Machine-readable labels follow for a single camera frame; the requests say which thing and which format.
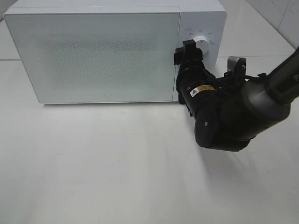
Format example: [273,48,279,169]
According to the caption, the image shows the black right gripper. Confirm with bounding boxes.
[173,40,222,117]

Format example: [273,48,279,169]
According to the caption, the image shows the white microwave oven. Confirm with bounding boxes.
[3,0,227,102]

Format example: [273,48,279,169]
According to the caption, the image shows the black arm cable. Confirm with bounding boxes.
[205,69,267,103]

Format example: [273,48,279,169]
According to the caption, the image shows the upper white microwave knob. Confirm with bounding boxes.
[193,34,210,54]

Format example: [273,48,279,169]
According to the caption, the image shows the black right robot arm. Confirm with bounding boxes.
[174,40,299,152]

